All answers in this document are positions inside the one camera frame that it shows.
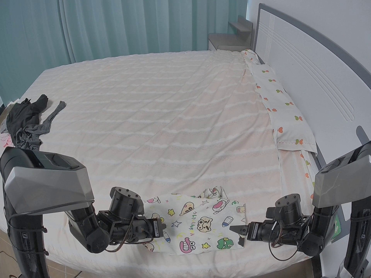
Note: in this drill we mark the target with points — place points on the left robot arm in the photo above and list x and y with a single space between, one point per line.
46 184

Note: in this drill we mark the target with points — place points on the white printed pillow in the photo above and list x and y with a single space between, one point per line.
287 120
249 56

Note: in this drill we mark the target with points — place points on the blue-green curtain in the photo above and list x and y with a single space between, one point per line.
29 25
159 16

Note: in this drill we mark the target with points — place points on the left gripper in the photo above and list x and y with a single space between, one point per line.
152 227

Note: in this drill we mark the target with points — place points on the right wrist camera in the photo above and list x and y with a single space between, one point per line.
271 213

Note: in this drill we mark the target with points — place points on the bed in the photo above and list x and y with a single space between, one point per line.
174 111

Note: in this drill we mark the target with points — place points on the dark grey garment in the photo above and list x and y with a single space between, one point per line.
32 132

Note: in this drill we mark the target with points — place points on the pink garment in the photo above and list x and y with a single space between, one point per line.
6 140

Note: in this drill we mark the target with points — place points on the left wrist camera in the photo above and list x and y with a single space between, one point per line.
141 208

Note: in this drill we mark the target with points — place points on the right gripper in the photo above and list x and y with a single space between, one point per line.
259 231

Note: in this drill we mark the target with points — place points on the grey bedside table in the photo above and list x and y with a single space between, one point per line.
229 36

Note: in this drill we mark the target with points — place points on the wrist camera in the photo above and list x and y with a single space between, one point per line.
271 213
141 208

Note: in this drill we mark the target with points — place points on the black garment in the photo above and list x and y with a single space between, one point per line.
21 114

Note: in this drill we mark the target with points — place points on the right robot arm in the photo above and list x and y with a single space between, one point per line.
336 181

